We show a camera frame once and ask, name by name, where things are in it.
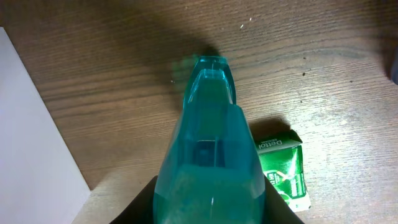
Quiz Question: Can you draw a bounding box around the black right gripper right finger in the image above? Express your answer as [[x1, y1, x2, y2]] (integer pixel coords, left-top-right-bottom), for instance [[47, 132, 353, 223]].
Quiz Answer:
[[263, 176, 303, 224]]

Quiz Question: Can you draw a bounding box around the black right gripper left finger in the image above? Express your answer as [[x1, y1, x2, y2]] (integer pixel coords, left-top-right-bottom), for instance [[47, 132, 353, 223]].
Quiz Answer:
[[110, 176, 158, 224]]

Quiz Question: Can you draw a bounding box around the green Dettol soap box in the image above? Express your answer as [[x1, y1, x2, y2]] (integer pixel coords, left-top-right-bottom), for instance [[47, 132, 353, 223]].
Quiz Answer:
[[255, 130, 311, 212]]

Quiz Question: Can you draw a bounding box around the teal mouthwash bottle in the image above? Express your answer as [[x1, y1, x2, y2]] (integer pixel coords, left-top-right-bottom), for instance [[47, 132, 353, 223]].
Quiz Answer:
[[153, 56, 265, 223]]

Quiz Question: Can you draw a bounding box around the white cardboard box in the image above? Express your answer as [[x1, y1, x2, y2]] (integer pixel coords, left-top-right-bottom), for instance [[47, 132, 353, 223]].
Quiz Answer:
[[1, 29, 90, 223]]

